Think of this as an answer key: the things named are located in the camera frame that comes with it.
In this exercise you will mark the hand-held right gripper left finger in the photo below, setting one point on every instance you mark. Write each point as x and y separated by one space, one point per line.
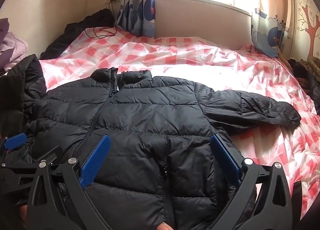
96 162

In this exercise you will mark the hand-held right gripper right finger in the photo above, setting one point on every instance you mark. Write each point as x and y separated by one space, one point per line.
225 160

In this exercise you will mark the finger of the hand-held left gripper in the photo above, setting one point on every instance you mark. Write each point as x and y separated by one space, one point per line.
12 142
48 156

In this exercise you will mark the black puffer jacket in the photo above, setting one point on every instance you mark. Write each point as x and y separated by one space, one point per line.
150 110

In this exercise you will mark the purple clothes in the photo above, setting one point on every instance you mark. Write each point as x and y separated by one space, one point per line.
12 45

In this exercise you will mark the dark brown clothes heap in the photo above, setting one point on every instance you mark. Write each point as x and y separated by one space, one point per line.
307 77

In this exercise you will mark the black clothes pile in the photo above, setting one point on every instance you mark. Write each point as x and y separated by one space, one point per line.
75 30

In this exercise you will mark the person's right hand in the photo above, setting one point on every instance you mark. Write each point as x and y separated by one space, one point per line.
164 226

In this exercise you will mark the black ribbed knit garment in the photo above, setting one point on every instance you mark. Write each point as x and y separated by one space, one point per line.
12 100

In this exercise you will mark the black hooded coat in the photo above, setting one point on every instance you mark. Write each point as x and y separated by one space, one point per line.
33 75

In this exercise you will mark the red white checked bed sheet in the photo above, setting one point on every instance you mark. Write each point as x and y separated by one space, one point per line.
200 52

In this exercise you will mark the blue printed curtain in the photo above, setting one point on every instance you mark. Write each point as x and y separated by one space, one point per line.
270 32
136 7

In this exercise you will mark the red tree wall sticker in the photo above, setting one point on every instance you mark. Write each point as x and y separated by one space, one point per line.
312 32

